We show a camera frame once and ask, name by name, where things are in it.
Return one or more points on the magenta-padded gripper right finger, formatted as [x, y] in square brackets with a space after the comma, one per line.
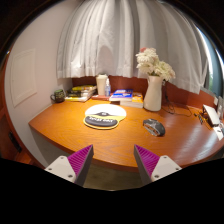
[164, 166]

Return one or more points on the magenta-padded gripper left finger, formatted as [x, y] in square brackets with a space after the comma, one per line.
[61, 166]

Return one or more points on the grey black computer mouse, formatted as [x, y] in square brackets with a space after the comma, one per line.
[155, 127]

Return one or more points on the white yellow mouse pad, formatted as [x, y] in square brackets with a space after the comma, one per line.
[105, 113]

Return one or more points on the white card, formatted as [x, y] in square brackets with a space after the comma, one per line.
[219, 132]

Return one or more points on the white box device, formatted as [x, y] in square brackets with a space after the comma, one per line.
[211, 115]

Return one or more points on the dark green mug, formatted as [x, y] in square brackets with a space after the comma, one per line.
[60, 95]

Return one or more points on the white ceramic vase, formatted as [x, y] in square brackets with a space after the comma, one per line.
[153, 95]

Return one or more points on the yellow black book stack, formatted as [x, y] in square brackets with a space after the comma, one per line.
[80, 93]

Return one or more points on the thin red book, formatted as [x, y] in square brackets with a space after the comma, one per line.
[99, 97]

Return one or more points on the small clear bottle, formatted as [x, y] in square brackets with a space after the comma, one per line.
[107, 90]

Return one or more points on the white tumbler cup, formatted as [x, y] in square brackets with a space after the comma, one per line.
[101, 85]

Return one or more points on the white flower bouquet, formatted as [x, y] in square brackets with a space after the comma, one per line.
[150, 61]

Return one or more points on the white curtain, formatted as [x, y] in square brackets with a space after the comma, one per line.
[110, 36]

